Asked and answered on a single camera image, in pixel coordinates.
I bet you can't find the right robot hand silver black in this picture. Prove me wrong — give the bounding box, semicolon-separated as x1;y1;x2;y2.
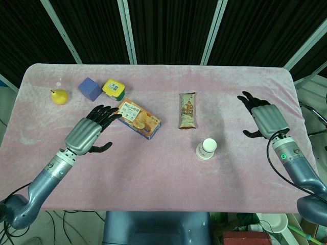
237;91;291;140

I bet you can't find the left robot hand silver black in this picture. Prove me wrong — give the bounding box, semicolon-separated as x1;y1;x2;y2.
64;104;123;156

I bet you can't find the white paper cup stack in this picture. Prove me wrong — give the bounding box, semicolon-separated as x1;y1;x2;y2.
196;138;218;160

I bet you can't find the yellow pear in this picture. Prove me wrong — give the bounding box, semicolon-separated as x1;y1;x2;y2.
50;89;69;106

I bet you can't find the purple cube block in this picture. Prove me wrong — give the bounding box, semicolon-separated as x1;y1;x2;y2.
77;77;103;102

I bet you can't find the yellow lidded green tub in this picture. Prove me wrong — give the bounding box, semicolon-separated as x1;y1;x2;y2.
102;79;126;102

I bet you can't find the orange cookie box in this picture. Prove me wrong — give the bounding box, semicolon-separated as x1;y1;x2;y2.
114;98;162;140

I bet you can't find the beige snack bar wrapper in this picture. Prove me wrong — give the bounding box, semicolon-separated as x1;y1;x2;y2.
178;92;199;130

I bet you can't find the pink velvet tablecloth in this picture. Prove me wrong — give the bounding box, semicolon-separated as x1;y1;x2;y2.
0;63;323;214

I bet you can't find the black partition panel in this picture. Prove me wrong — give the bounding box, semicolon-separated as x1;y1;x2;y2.
127;0;220;65
0;0;77;87
50;0;131;64
208;0;327;82

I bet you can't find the white plastic bowl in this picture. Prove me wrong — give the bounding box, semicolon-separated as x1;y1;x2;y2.
256;213;289;234

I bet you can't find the blue-grey robot torso base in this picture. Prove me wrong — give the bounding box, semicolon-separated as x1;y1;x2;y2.
102;211;213;245

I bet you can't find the red box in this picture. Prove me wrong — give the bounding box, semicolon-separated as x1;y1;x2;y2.
222;231;271;245

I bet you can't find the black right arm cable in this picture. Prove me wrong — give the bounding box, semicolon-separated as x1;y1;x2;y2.
267;130;327;199

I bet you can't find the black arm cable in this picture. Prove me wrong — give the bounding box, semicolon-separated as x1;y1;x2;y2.
5;183;30;202
267;130;327;199

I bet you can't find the chrome metal chair frame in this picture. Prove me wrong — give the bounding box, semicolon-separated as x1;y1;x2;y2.
298;102;327;136

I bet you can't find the pale partition frame post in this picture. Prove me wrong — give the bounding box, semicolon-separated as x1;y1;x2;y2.
40;0;83;64
0;73;19;94
118;0;137;64
283;17;327;71
200;0;228;66
293;72;327;89

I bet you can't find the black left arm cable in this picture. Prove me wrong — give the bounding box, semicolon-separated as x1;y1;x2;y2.
5;183;30;202

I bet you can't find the black floor cable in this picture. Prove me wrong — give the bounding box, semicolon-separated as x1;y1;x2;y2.
45;210;105;245
0;219;16;245

